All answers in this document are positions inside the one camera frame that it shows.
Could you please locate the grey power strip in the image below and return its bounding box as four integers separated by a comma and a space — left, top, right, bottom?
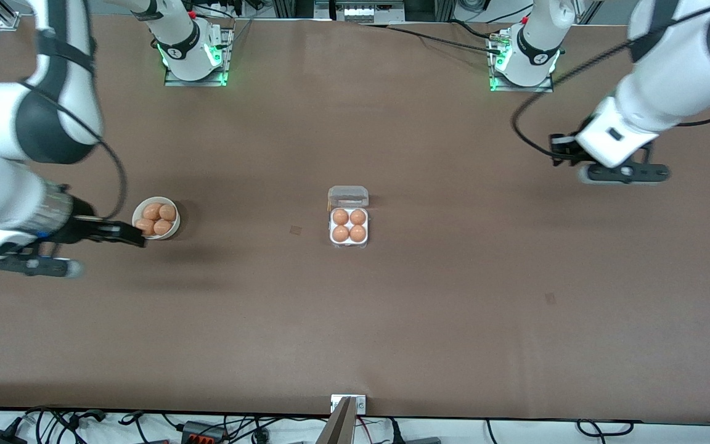
337, 2, 405, 22

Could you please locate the long black table cable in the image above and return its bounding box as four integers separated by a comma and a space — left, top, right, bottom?
355, 22, 504, 55

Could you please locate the grey camera mount bar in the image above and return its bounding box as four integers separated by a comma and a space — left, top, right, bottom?
315, 397, 357, 444

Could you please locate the black cable loop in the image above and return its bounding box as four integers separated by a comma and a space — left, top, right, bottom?
577, 419, 634, 436

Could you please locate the black orange connector block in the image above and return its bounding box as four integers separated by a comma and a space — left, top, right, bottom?
181, 421, 231, 444

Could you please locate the brown table mat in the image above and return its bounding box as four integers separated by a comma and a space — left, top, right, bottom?
0, 14, 710, 426

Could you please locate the white round bowl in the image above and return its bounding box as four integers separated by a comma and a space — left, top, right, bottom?
132, 196, 181, 241

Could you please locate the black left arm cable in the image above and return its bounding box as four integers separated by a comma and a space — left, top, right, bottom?
511, 0, 710, 158

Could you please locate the small metal bracket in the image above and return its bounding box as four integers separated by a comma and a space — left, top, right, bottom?
330, 395, 367, 415

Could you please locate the clear plastic egg box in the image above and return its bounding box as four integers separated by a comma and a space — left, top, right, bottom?
328, 186, 370, 249

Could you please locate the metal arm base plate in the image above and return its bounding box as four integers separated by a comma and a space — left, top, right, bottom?
164, 26, 234, 87
489, 31, 555, 93

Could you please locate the thick black table cable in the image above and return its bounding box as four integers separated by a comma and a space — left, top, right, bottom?
449, 20, 496, 40

